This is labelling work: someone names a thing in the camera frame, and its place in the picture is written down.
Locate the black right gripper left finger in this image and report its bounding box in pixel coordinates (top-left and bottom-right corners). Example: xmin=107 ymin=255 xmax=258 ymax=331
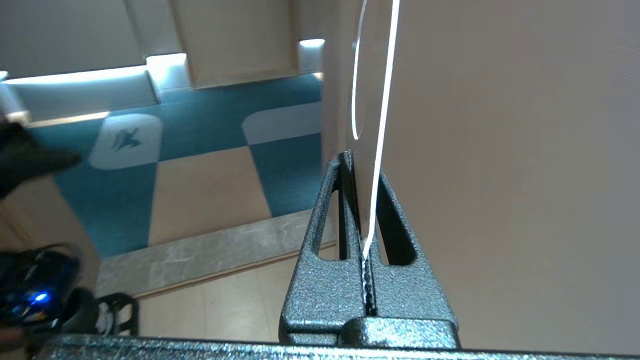
xmin=278 ymin=151 xmax=371 ymax=346

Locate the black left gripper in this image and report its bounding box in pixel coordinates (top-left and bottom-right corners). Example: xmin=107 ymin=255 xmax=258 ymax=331
xmin=0 ymin=122 xmax=83 ymax=331

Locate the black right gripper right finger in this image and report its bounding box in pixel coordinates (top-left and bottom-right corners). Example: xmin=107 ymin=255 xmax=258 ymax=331
xmin=357 ymin=170 xmax=461 ymax=348

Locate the grey marble door threshold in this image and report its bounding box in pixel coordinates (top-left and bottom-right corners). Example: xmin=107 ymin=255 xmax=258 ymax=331
xmin=95 ymin=209 xmax=337 ymax=298

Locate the beige room door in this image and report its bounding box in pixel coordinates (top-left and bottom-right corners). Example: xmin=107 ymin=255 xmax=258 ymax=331
xmin=322 ymin=0 xmax=640 ymax=357

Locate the blue patterned hallway carpet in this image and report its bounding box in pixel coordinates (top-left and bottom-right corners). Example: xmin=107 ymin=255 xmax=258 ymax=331
xmin=25 ymin=74 xmax=323 ymax=258

